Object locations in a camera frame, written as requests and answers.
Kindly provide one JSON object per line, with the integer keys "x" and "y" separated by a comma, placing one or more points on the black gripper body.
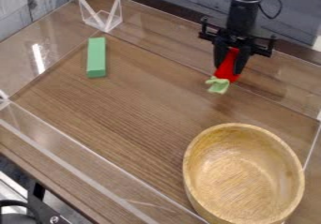
{"x": 259, "y": 39}

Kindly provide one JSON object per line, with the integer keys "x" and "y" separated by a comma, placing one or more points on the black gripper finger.
{"x": 221, "y": 50}
{"x": 241, "y": 59}

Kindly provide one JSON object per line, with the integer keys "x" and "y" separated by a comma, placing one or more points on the red plush strawberry toy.
{"x": 223, "y": 77}

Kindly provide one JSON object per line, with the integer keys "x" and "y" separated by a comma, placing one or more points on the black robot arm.
{"x": 242, "y": 16}

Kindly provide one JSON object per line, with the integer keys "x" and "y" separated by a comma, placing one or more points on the green rectangular block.
{"x": 96, "y": 68}

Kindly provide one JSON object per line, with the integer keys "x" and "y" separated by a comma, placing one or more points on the clear acrylic tray walls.
{"x": 103, "y": 140}

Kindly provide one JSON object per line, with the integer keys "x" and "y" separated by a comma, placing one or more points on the wooden bowl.
{"x": 243, "y": 177}

